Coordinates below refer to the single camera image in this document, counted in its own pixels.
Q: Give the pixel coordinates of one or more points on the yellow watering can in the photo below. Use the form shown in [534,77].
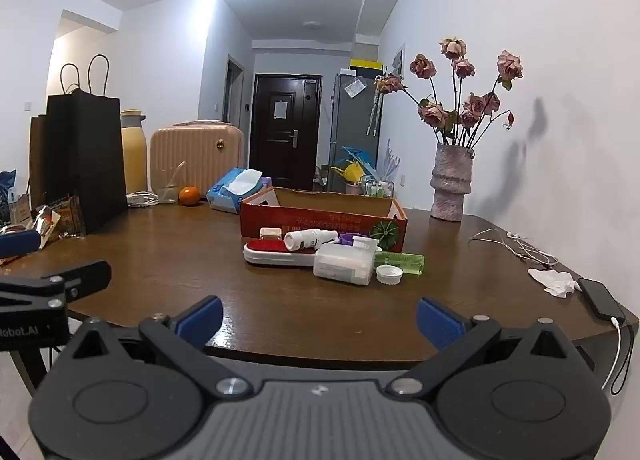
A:
[350,172]

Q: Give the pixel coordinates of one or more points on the yellow thermos bottle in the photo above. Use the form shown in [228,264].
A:
[134,154]

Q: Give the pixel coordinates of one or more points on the purple plastic item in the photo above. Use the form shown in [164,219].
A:
[346,240]

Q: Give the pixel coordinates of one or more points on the pink ribbed suitcase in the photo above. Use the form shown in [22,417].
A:
[200,154]

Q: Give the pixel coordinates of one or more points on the red and white snack packet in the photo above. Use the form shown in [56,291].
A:
[47,225]

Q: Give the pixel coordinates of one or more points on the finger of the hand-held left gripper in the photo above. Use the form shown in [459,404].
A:
[75,279]
[20,243]

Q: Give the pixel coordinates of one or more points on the crumpled white tissue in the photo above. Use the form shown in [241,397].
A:
[555,282]

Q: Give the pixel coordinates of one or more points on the green spray bottle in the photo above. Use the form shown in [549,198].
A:
[407,262]

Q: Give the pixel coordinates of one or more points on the rack of small bottles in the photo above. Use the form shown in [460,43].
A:
[377,188]

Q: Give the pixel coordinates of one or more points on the blue tissue pack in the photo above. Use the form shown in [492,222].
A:
[225,197]

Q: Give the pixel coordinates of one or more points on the brown snack packet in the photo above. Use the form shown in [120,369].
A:
[70,217]

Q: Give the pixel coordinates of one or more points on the white round lid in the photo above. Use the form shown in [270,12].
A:
[389,275]

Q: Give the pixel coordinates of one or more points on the dark brown entrance door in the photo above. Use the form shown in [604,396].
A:
[282,139]

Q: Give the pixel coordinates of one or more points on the small white gold box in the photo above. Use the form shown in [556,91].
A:
[270,234]

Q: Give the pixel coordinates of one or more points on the purple dried lavender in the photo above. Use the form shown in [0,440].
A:
[392,162]

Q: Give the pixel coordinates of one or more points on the clear glass cup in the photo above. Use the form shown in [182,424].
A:
[167,192]

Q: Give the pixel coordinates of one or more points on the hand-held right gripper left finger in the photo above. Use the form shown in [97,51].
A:
[202,321]

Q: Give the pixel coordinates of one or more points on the wall picture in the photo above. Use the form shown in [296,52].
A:
[398,62]

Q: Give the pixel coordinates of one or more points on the yellow box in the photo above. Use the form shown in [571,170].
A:
[365,63]

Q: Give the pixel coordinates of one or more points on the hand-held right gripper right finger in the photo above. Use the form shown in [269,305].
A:
[440,324]

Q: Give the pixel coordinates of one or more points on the pink textured vase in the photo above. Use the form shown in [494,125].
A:
[451,185]

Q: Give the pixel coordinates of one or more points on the orange fruit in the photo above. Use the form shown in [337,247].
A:
[189,196]

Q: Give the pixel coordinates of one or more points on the red cardboard box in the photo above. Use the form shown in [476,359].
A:
[320,222]

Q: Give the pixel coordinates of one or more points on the black phone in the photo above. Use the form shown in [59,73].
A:
[600,297]

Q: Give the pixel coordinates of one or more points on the blue plastic bag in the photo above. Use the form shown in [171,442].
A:
[7,187]

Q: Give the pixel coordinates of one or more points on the hanging folded umbrella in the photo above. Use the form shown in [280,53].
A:
[374,112]

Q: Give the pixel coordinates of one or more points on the blue folding rack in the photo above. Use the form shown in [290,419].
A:
[362,155]

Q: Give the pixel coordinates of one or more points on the small white jar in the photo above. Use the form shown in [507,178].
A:
[365,242]

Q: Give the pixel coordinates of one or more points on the grey refrigerator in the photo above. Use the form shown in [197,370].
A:
[350,124]

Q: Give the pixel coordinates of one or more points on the small purple jar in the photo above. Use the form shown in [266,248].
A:
[266,182]

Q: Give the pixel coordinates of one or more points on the grey interior door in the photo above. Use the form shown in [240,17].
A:
[232,89]

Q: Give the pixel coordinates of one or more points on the red and white lint brush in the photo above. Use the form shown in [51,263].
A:
[270,252]

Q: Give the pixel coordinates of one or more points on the translucent white plastic box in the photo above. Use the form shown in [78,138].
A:
[342,265]

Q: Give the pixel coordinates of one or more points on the small round ceiling lamp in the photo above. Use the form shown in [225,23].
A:
[313,25]

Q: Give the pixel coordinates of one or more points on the dark brown paper bag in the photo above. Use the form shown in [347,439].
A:
[37,164]

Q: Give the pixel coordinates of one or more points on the paper note on refrigerator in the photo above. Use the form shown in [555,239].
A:
[355,88]

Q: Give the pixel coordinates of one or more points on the white plastic bottle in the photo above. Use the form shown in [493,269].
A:
[305,240]

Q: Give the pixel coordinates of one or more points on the black paper bag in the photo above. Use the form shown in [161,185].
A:
[85,159]

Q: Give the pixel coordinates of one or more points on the bunch of dried pink roses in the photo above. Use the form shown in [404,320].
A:
[435,112]

